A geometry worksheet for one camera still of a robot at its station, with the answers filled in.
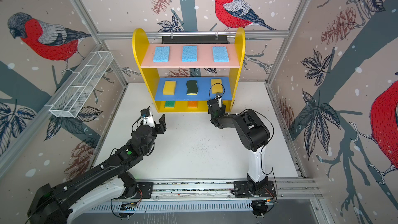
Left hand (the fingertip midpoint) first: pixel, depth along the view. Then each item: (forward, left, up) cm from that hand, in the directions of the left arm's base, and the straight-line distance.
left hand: (158, 115), depth 76 cm
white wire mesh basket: (+5, +40, +8) cm, 41 cm away
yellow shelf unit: (+50, -10, -18) cm, 54 cm away
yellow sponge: (+24, -1, -5) cm, 25 cm away
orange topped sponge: (+22, -15, -20) cm, 33 cm away
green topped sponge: (+21, 0, -18) cm, 28 cm away
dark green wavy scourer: (+26, -15, -7) cm, 31 cm away
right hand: (+18, -31, -19) cm, 40 cm away
